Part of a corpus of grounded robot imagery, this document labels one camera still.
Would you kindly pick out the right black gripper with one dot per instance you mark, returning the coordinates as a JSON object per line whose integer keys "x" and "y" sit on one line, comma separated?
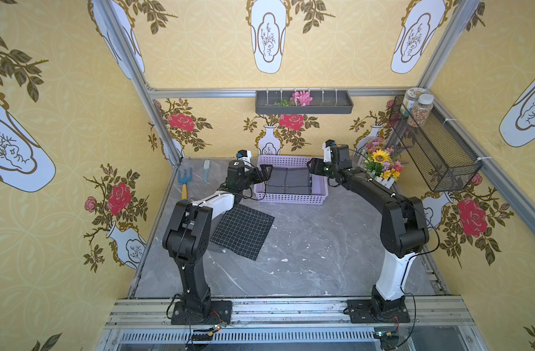
{"x": 319, "y": 167}

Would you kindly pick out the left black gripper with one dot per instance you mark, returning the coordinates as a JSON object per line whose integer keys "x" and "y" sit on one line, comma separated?
{"x": 259, "y": 174}

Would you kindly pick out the grey checked pillowcase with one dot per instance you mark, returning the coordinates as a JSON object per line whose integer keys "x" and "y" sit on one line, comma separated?
{"x": 289, "y": 181}

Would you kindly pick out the purple plastic basket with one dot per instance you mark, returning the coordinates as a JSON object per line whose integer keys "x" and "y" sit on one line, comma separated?
{"x": 319, "y": 183}

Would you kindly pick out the black grid pillowcase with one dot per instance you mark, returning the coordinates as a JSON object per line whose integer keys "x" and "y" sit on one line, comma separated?
{"x": 243, "y": 230}

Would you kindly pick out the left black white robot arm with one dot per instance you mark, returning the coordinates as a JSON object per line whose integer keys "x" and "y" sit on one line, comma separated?
{"x": 187, "y": 238}

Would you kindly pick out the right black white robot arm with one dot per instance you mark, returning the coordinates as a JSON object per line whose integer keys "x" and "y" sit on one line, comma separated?
{"x": 403, "y": 231}

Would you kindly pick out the light blue small brush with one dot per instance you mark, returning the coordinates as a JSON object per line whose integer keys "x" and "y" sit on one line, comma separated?
{"x": 206, "y": 171}

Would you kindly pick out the sunflower bouquet white fence pot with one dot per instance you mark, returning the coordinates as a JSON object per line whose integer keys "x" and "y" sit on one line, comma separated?
{"x": 379, "y": 162}

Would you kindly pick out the pink artificial flower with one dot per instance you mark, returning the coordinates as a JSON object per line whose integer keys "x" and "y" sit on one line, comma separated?
{"x": 301, "y": 98}

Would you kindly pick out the blue yellow garden fork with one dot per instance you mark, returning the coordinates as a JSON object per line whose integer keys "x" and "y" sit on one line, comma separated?
{"x": 184, "y": 177}

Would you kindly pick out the glass jar white lid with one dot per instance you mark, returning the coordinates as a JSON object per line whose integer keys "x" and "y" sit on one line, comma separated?
{"x": 421, "y": 110}

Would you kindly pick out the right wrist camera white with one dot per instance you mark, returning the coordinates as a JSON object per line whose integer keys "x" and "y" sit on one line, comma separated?
{"x": 327, "y": 146}

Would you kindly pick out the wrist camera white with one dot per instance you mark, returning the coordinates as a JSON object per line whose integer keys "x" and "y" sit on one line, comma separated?
{"x": 327, "y": 146}
{"x": 244, "y": 156}

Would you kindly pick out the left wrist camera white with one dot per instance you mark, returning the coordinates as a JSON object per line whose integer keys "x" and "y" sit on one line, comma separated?
{"x": 244, "y": 156}

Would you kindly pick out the black wire mesh wall basket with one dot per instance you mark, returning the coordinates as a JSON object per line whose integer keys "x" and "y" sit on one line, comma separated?
{"x": 445, "y": 161}

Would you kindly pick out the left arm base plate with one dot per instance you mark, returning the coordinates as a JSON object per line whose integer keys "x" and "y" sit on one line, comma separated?
{"x": 214, "y": 312}

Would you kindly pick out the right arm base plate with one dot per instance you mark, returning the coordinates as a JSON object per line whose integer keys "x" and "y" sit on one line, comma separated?
{"x": 368, "y": 311}

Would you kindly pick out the aluminium mounting rail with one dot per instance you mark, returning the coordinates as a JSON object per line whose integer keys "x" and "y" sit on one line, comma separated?
{"x": 426, "y": 323}

